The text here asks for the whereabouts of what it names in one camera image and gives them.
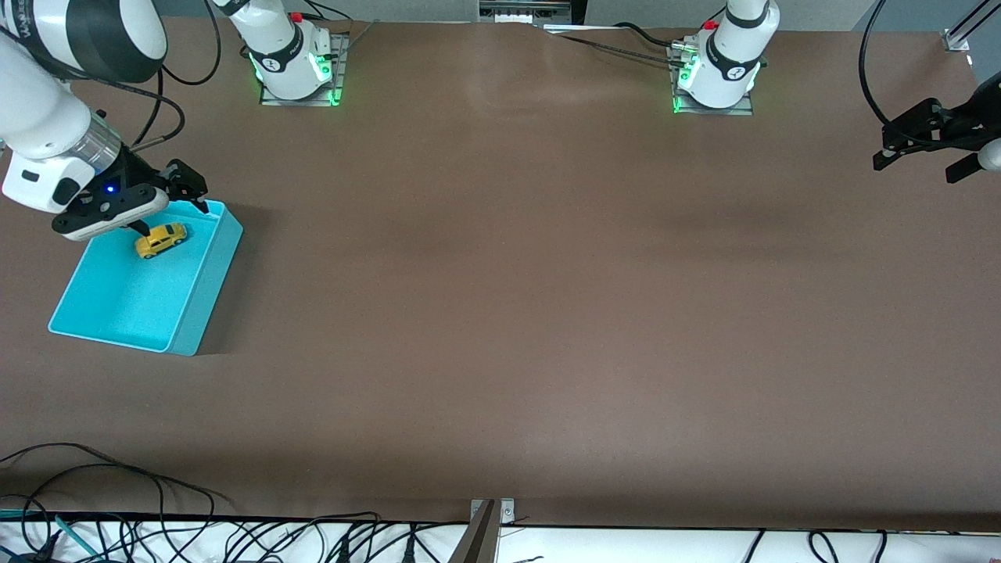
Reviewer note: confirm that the grey camera mast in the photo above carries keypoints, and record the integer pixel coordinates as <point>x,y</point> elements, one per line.
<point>477,543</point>

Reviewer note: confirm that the small metal mounting bracket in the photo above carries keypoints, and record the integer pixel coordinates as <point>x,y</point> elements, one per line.
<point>507,510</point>

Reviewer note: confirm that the turquoise plastic bin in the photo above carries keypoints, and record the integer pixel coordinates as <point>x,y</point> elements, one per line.
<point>133,305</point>

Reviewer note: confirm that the yellow beetle toy car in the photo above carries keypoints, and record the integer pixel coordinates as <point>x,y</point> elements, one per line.
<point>160,241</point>

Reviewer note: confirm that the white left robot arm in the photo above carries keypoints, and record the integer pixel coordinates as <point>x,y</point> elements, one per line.
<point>731,55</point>

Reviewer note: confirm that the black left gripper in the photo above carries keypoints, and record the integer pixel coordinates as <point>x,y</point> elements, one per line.
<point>963,125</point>

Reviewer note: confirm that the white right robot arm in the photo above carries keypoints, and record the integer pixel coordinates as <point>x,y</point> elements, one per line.
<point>39,117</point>

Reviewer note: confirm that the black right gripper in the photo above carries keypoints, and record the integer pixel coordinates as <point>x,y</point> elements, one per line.
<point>138,173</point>

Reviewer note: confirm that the aluminium frame rail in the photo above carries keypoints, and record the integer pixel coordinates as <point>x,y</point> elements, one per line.
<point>958,37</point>

